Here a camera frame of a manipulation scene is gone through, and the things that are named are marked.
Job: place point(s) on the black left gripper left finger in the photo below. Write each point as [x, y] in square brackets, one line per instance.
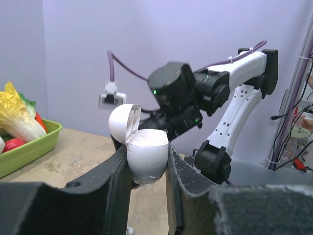
[96, 203]

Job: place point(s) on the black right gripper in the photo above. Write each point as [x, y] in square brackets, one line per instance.
[174, 125]

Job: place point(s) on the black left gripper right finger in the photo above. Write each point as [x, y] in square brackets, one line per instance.
[197, 206]

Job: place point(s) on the white earbud charging case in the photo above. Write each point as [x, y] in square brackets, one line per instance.
[147, 149]

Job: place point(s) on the white earbud one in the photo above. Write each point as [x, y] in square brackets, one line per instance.
[130, 231]

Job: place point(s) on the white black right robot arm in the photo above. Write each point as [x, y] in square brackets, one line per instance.
[182, 94]

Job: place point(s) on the green plastic basket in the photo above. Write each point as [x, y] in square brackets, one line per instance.
[21, 156]

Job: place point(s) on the orange carrot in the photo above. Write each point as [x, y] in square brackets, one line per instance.
[40, 121]

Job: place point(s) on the red apple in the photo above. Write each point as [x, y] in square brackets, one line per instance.
[12, 144]

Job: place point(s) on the white garlic bulb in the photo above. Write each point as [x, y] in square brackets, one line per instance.
[2, 144]

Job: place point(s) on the green leaf lettuce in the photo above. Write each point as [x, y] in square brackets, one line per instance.
[30, 105]

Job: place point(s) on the yellow leaf cabbage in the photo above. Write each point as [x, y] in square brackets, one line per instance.
[16, 118]

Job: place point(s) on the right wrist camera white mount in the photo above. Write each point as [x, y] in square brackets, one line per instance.
[111, 98]

